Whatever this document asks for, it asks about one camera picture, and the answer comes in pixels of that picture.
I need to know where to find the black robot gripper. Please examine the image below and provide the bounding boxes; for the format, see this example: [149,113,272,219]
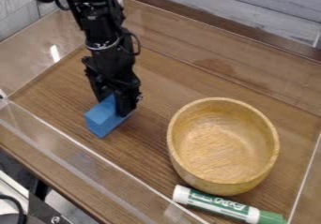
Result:
[82,35,141,117]

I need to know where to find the blue foam block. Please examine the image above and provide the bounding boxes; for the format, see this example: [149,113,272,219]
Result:
[85,95,130,138]

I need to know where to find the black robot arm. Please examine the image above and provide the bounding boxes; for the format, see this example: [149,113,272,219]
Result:
[37,0,141,117]

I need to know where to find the brown wooden bowl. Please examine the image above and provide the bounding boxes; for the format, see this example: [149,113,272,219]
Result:
[168,97,281,196]

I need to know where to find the clear acrylic tray walls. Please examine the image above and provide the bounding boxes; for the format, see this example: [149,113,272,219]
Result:
[0,0,321,224]

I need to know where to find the green white dry-erase marker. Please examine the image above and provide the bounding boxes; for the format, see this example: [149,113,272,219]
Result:
[172,185,288,224]

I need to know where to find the black metal bracket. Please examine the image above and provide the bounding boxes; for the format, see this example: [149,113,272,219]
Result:
[27,193,73,224]

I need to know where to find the black cable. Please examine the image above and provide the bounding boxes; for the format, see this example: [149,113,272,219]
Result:
[0,194,29,224]

